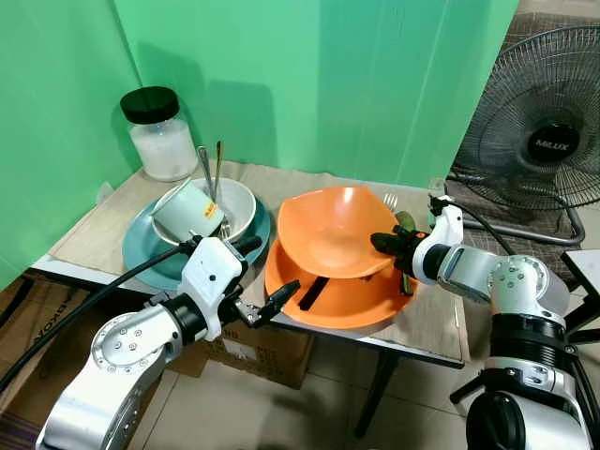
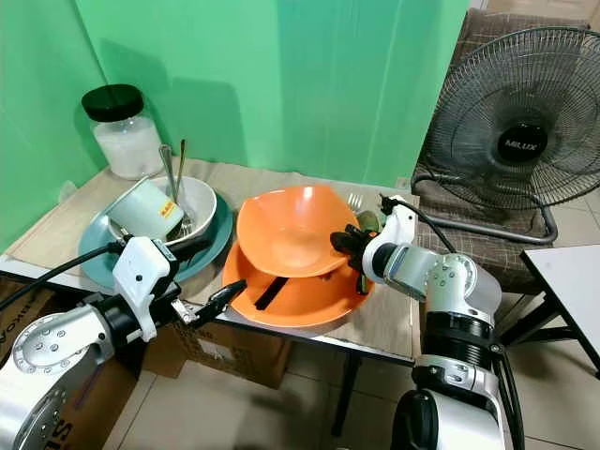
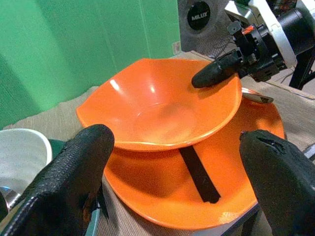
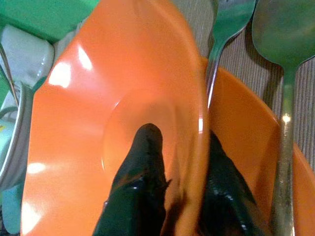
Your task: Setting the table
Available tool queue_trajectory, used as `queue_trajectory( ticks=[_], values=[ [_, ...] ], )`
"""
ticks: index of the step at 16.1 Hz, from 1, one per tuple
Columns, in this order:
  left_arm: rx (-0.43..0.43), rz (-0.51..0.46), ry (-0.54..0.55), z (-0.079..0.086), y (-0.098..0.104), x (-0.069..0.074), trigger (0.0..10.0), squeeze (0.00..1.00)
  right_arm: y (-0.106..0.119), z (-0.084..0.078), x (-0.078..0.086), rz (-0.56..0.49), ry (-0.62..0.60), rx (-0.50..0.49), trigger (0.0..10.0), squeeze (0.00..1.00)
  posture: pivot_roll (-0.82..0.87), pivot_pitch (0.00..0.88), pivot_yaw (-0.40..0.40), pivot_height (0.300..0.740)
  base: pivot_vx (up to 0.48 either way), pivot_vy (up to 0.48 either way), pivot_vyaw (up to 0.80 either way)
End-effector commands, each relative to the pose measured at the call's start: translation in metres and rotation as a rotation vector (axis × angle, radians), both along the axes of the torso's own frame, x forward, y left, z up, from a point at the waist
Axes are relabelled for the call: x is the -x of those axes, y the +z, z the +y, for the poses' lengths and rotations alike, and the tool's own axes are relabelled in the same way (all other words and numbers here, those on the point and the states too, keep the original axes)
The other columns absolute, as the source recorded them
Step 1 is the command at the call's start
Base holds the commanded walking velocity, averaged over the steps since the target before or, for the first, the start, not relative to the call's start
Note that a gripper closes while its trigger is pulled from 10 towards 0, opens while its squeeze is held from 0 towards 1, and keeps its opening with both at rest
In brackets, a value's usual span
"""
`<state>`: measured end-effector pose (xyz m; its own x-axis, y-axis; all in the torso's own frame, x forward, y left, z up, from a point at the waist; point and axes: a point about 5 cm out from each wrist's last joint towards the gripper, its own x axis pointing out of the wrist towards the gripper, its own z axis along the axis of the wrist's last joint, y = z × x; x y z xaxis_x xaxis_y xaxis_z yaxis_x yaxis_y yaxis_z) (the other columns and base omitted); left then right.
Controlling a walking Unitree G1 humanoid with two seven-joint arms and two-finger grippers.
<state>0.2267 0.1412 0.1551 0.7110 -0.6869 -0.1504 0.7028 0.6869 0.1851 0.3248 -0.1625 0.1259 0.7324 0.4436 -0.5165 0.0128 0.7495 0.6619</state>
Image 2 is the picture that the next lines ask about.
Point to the black flat strip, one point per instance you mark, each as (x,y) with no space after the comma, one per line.
(270,293)

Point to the large brown cardboard box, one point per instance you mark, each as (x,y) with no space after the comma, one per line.
(23,300)

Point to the silver metal fork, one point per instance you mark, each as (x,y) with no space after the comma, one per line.
(355,201)

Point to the olive green small object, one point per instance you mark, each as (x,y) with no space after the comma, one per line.
(367,222)

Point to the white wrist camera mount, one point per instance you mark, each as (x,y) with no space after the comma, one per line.
(401,230)
(145,277)

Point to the silver metal spoon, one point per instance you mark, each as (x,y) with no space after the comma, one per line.
(166,161)

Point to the black standing fan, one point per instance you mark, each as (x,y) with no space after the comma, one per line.
(521,145)

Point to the orange plate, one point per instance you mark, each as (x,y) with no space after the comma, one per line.
(314,302)

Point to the beige tablecloth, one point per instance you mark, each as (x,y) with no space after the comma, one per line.
(389,319)

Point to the glass jar with black lid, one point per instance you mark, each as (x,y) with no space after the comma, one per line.
(129,148)

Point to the white bowl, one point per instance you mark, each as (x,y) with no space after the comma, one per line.
(202,202)

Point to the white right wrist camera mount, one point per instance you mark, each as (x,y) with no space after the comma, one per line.
(401,230)

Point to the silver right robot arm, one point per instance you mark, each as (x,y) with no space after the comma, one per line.
(455,291)

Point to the brass coloured utensil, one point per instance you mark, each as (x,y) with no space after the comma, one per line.
(181,164)

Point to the small brown cardboard box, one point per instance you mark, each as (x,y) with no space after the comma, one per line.
(244,354)

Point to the teal plate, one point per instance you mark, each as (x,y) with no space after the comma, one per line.
(98,248)

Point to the table with black legs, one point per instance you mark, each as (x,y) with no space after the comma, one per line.
(347,398)

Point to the pale green mug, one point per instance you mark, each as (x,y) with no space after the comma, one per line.
(145,208)

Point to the small white table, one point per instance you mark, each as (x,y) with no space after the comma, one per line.
(567,281)

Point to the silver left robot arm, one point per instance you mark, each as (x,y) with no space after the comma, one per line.
(56,361)

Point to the orange bowl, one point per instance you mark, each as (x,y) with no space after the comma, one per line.
(286,230)

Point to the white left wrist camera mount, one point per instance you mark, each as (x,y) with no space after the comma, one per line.
(145,277)

